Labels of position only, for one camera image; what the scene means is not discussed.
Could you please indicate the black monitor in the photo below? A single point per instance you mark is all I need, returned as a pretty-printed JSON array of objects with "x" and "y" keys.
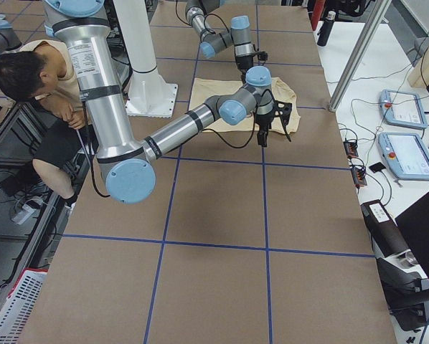
[{"x": 413, "y": 224}]

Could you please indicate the black box with label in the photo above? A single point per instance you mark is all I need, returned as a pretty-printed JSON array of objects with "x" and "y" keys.
[{"x": 386, "y": 237}]

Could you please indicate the orange black electronics board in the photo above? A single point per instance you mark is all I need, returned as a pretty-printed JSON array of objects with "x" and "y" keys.
[{"x": 350, "y": 148}]

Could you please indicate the beige long sleeve shirt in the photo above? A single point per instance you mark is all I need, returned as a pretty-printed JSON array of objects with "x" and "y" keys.
[{"x": 203, "y": 89}]

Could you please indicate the lower blue teach pendant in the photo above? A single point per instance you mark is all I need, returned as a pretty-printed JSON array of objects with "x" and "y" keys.
[{"x": 405, "y": 155}]

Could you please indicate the person in beige shirt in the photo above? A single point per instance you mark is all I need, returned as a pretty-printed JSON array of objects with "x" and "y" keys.
[{"x": 42, "y": 71}]

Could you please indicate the black water bottle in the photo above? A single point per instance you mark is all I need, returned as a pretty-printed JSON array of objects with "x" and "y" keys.
[{"x": 325, "y": 30}]

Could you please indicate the aluminium frame post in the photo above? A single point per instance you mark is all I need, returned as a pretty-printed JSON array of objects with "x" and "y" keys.
[{"x": 365, "y": 37}]

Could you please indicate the upper blue teach pendant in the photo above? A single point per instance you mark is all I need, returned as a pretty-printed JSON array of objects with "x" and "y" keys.
[{"x": 402, "y": 109}]

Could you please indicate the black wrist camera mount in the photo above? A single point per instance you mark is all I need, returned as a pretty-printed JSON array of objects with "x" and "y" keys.
[
  {"x": 262, "y": 56},
  {"x": 282, "y": 110}
]

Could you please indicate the blue teach pendant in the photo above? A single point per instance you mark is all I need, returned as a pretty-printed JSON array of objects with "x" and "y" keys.
[
  {"x": 402, "y": 109},
  {"x": 405, "y": 155}
]

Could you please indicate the white power strip on floor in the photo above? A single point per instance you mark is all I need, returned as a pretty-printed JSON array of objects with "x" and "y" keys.
[{"x": 26, "y": 211}]

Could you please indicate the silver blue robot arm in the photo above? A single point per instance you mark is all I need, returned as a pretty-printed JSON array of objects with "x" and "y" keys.
[
  {"x": 212, "y": 42},
  {"x": 125, "y": 163}
]

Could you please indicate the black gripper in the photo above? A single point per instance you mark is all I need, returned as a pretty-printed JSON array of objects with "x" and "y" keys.
[
  {"x": 264, "y": 120},
  {"x": 242, "y": 62}
]

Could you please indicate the white plastic basket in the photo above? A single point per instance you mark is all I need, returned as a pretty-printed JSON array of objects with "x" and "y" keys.
[{"x": 19, "y": 304}]

